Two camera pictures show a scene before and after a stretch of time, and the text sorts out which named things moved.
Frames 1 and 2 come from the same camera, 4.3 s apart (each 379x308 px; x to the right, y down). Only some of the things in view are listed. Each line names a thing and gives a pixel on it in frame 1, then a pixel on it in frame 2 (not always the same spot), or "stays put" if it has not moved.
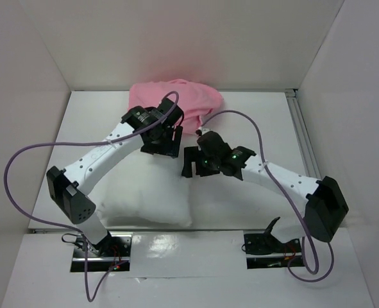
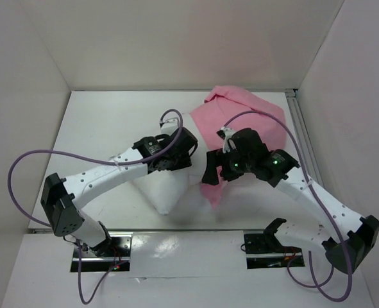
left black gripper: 171,148 → 185,161
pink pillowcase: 195,99 → 221,105
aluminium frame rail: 302,133 stays put
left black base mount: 113,249 stays put
